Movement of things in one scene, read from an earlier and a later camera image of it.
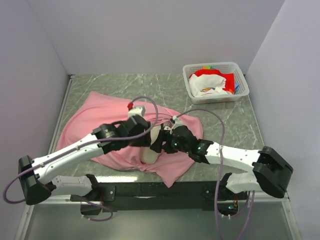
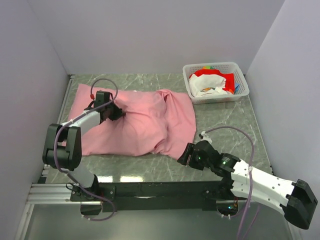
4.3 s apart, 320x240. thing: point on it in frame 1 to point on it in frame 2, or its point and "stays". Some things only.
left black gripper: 145,140 to 118,113
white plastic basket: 215,82 stays
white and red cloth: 211,82 stays
